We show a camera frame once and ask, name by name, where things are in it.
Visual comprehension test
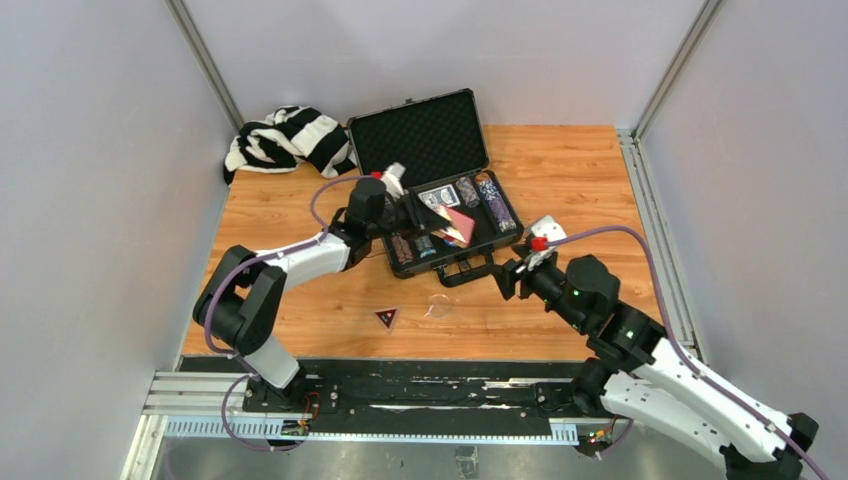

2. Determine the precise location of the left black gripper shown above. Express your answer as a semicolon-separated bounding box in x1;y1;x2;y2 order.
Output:
367;188;451;243

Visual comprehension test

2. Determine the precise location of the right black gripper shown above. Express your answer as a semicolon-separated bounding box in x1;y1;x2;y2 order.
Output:
487;243;588;333

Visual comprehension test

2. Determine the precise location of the blue playing card box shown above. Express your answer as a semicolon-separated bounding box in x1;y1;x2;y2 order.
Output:
418;184;461;209

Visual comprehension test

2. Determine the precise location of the red playing card box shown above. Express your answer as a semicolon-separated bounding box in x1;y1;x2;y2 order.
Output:
431;205;476;248

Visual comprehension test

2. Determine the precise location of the black poker set case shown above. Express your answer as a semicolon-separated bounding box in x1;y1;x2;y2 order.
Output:
347;88;524;287

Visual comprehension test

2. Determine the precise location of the clear acrylic dealer button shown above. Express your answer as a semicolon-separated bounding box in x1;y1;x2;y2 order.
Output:
424;294;453;319

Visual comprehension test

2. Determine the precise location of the triangular all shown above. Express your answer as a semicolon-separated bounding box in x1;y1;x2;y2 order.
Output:
372;306;401;334

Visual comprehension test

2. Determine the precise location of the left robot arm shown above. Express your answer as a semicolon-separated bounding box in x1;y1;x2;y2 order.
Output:
191;175;450;413

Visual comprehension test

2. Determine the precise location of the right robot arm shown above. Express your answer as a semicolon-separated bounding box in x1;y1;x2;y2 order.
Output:
493;246;818;479

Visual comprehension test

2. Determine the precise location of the green chip stack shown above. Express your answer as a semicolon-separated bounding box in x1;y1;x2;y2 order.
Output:
391;234;415;265

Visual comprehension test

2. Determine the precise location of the blue purple chip stack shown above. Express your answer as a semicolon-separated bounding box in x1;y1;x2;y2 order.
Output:
475;173;517;232

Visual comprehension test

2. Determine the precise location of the black white striped cloth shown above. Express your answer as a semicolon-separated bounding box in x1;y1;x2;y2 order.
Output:
222;105;358;185

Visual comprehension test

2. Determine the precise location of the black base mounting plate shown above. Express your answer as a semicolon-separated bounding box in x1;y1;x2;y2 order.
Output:
242;358;628;439

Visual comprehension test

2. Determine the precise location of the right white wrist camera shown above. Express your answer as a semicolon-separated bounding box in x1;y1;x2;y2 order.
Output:
524;215;567;271

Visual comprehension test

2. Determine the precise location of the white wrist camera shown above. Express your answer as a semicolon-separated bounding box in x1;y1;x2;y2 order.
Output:
371;162;406;199
524;215;567;271

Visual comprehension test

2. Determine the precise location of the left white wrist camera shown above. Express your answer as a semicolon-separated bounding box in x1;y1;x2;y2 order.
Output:
371;162;406;199

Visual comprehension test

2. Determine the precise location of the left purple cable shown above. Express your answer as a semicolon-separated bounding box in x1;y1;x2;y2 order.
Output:
202;174;379;454

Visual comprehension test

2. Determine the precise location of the purple cable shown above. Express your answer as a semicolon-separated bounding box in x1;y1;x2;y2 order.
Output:
202;174;379;454
543;225;833;480

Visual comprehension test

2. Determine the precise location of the aluminium frame rail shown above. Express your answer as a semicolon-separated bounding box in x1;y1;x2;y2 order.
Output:
616;129;701;357

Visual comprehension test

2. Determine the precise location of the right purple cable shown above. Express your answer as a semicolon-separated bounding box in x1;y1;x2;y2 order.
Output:
543;225;833;480

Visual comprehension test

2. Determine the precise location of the left aluminium corner post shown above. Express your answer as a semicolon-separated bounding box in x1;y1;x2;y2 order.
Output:
165;0;244;130

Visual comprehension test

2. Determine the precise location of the aluminium corner post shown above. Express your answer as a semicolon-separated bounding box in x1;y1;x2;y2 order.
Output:
165;0;244;130
631;0;725;142

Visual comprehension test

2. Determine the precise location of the right aluminium corner post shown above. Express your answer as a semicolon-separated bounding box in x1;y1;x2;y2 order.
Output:
631;0;725;142

